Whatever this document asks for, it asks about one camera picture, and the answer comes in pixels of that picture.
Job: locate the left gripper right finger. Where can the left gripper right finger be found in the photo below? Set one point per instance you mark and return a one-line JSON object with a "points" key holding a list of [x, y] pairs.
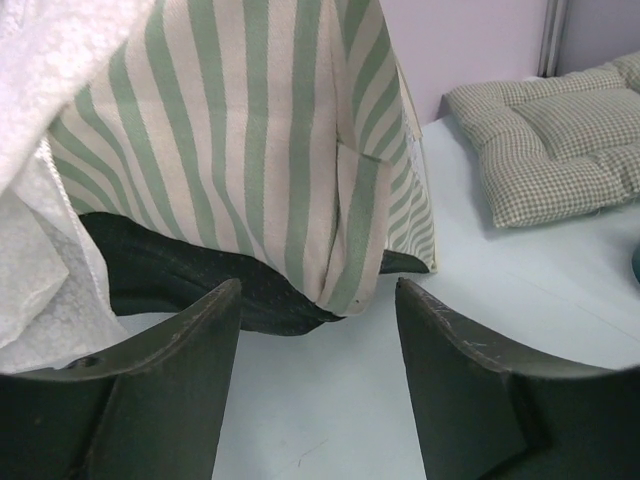
{"points": [[488, 407]]}

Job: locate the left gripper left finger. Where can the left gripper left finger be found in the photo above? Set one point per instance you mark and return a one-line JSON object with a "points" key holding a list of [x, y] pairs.
{"points": [[150, 407]]}

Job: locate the green checked cushion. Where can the green checked cushion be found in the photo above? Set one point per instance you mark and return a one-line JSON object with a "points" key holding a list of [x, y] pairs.
{"points": [[554, 148]]}

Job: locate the striped green white pet tent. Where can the striped green white pet tent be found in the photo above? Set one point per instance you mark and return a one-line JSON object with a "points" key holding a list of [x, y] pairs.
{"points": [[150, 150]]}

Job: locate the teal double bowl stand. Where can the teal double bowl stand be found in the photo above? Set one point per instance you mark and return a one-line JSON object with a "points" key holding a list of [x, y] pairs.
{"points": [[635, 264]]}

